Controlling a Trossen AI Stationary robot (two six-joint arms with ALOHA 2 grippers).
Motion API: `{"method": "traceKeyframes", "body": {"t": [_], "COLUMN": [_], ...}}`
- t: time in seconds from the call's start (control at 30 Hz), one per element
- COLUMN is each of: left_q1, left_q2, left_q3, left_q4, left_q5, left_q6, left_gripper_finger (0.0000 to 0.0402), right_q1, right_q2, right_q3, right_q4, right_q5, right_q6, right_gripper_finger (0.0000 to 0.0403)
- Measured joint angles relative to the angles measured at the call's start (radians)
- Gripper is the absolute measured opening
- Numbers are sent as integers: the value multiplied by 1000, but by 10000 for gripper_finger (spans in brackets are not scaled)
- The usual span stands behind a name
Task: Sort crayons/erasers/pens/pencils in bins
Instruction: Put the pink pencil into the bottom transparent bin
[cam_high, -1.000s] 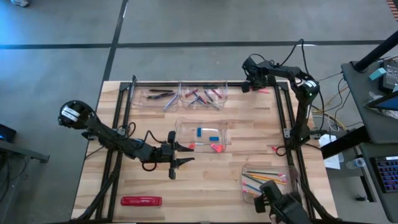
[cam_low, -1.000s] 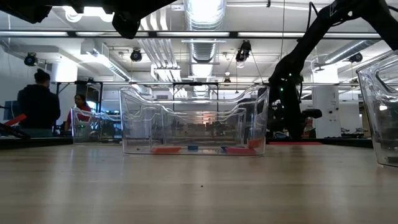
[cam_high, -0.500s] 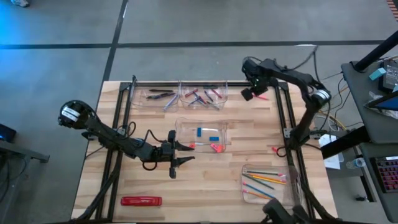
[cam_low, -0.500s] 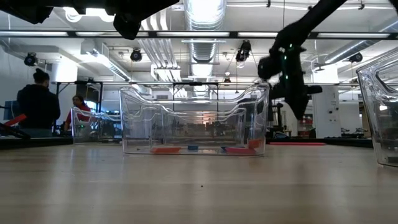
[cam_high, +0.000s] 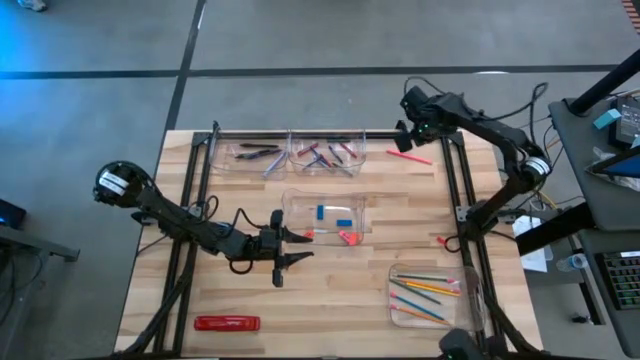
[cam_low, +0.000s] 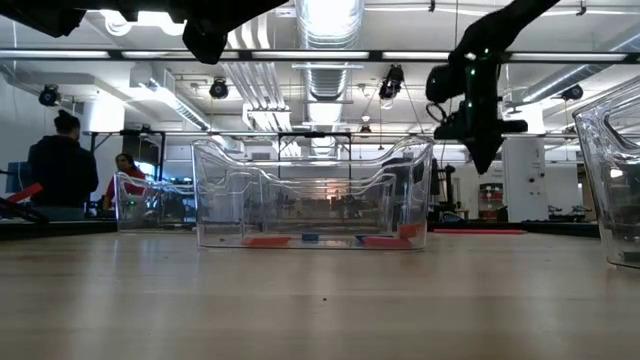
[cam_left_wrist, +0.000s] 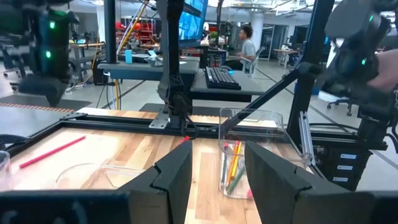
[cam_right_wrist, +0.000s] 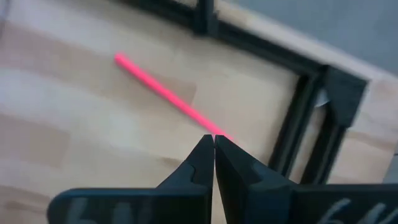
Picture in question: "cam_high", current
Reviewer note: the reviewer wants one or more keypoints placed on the black pen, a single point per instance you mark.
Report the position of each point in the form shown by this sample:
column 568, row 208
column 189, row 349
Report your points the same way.
column 247, row 156

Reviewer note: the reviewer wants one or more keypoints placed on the black aluminium rig frame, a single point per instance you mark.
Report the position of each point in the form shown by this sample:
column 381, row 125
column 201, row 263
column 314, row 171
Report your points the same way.
column 350, row 135

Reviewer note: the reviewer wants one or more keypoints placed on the dark tablet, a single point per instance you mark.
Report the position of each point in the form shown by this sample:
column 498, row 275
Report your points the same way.
column 625, row 167

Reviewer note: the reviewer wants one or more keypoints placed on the grey cart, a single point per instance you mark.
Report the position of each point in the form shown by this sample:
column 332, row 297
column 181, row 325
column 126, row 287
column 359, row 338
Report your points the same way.
column 575, row 130

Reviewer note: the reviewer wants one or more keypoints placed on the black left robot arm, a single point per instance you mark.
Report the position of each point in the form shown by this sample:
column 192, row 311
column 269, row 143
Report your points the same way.
column 170, row 215

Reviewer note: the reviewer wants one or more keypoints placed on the red stapler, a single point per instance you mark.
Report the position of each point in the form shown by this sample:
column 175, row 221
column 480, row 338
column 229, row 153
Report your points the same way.
column 227, row 323

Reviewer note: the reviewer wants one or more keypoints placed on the teal box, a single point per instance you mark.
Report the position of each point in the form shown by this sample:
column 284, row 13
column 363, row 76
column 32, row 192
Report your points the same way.
column 607, row 119

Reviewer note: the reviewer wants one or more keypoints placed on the black pole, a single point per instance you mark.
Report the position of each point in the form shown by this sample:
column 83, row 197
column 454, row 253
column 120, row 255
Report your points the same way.
column 605, row 82

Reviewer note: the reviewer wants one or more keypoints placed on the black device box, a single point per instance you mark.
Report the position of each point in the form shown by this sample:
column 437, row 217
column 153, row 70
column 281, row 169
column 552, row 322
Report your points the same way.
column 629, row 122

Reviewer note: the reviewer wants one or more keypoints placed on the black keyboard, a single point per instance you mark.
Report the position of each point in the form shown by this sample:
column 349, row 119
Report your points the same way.
column 622, row 280

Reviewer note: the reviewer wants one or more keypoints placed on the red crayon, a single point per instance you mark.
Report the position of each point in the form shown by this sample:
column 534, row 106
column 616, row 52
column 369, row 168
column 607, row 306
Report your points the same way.
column 307, row 149
column 325, row 160
column 348, row 150

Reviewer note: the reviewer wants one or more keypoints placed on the silver corner bracket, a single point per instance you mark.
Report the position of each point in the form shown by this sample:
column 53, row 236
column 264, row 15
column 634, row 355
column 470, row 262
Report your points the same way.
column 463, row 213

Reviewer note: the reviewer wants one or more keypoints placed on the person's shoe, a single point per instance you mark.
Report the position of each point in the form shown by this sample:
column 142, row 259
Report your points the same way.
column 32, row 4

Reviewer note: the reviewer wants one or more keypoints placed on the pink pen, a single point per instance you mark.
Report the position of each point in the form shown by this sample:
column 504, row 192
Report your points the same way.
column 270, row 152

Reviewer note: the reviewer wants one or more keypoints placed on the red striped object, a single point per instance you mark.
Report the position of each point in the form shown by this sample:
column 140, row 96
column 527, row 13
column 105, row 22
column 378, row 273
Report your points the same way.
column 632, row 12

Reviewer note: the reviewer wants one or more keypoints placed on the pale grey-blue pen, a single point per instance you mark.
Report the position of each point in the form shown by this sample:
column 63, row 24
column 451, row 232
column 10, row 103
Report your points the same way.
column 275, row 165

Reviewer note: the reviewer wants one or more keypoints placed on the grey pencil with pink eraser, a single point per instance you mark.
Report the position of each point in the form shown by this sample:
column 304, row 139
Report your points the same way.
column 425, row 277

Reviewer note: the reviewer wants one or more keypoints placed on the clear water bottle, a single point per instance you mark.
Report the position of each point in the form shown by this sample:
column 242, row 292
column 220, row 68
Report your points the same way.
column 575, row 262

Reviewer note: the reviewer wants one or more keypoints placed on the white paper sheet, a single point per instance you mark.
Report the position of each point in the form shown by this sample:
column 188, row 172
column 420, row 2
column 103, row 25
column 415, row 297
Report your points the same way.
column 535, row 260

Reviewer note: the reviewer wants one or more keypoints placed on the clear plastic bin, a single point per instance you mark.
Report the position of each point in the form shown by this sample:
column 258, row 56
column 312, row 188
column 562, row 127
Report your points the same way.
column 357, row 167
column 300, row 210
column 472, row 305
column 225, row 167

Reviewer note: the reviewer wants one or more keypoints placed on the red tag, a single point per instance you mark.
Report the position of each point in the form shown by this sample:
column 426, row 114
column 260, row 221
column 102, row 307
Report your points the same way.
column 441, row 241

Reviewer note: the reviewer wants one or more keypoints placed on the black frame clamp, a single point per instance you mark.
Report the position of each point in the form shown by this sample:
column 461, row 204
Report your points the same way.
column 400, row 125
column 215, row 126

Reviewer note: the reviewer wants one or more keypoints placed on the grey metal stand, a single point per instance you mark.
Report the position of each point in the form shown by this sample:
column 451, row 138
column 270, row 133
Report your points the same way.
column 30, row 245

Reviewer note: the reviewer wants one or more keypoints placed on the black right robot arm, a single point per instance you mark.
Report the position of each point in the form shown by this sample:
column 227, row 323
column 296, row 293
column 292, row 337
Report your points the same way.
column 500, row 132

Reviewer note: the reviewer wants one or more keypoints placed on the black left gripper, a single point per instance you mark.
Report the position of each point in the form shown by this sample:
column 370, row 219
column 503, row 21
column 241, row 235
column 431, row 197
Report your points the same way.
column 262, row 245

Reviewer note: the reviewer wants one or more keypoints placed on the blue eraser with white print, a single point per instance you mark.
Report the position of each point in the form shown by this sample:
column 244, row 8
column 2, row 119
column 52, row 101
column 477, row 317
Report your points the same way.
column 320, row 212

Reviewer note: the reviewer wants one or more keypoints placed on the black device with blue light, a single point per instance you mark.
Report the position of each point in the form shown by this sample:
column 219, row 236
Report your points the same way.
column 11, row 214

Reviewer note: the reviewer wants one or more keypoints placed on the blue pencil with pink eraser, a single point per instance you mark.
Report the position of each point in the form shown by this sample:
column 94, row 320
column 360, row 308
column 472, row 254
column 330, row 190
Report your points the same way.
column 417, row 306

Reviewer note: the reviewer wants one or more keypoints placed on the green pencil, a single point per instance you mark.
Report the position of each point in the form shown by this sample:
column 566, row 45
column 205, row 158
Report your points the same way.
column 415, row 291

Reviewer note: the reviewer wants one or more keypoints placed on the yellow pencil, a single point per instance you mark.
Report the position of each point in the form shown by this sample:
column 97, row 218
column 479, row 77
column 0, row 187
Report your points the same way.
column 440, row 290

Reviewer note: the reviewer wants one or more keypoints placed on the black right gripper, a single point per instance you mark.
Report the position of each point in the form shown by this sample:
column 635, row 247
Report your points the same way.
column 432, row 120

